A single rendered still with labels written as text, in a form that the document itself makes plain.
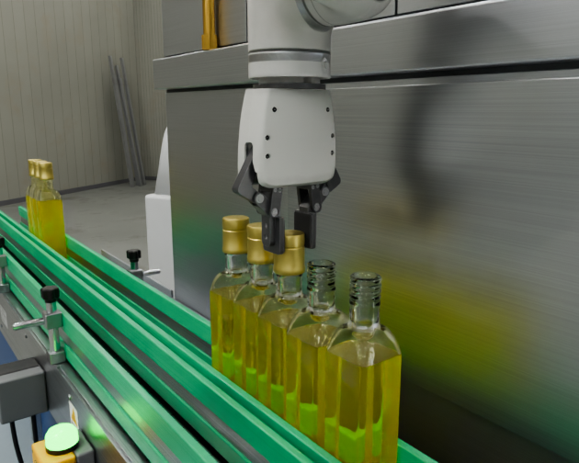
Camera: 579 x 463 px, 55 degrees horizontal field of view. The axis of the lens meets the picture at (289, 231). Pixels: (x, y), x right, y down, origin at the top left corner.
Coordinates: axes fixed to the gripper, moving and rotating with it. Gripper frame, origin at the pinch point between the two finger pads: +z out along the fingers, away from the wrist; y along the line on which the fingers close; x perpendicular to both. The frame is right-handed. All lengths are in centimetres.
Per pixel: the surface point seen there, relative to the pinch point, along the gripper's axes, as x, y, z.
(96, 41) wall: -1050, -311, -143
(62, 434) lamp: -27.2, 19.3, 31.2
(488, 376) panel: 17.4, -12.4, 13.6
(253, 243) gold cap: -5.3, 1.4, 2.2
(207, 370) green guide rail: -12.4, 4.2, 20.1
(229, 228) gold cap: -10.7, 1.4, 1.3
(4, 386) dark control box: -53, 23, 34
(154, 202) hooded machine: -228, -77, 34
